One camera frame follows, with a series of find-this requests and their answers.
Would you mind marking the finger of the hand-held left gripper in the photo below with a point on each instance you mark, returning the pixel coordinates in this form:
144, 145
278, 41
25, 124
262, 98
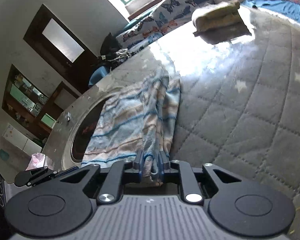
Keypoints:
66, 171

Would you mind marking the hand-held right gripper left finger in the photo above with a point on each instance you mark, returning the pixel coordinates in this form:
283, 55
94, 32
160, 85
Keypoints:
139, 163

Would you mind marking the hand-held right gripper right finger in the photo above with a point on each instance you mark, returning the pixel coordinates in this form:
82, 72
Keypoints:
162, 166

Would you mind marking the blue beige striped towel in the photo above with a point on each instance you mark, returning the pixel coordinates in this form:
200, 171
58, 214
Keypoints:
130, 120

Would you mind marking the round grey cooker rim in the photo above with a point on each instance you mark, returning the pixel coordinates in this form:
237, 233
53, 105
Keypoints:
66, 152

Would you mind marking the white pink plastic bag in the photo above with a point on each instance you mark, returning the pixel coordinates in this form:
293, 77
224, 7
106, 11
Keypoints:
37, 160

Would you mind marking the white water dispenser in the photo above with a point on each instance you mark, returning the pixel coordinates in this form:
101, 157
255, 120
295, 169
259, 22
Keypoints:
3, 153

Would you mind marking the round black induction cooker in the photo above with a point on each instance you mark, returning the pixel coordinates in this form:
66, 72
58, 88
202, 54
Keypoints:
86, 130

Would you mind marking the black clear pen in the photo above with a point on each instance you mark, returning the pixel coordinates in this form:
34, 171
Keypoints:
69, 116

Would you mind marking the white fridge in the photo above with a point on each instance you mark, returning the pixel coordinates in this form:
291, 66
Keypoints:
17, 137

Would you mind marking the dark wooden desk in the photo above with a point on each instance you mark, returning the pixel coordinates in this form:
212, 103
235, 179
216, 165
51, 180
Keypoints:
55, 95

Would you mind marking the grey star quilted table cover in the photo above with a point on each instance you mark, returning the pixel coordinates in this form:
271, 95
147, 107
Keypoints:
240, 130

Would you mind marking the wooden glass cabinet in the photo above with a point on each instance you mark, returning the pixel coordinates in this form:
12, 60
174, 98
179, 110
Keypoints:
7, 100

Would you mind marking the blue sofa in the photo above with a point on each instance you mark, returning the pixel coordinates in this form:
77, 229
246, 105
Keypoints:
97, 76

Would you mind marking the black bag pile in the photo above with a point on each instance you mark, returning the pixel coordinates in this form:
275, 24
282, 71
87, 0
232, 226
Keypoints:
110, 43

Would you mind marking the dark wooden glass door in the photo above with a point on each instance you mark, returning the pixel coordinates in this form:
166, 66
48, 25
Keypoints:
35, 35

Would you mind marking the folded beige cloth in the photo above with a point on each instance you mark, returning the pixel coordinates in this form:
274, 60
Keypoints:
215, 15

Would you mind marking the blue blanket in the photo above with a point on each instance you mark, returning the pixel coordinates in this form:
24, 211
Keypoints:
277, 10

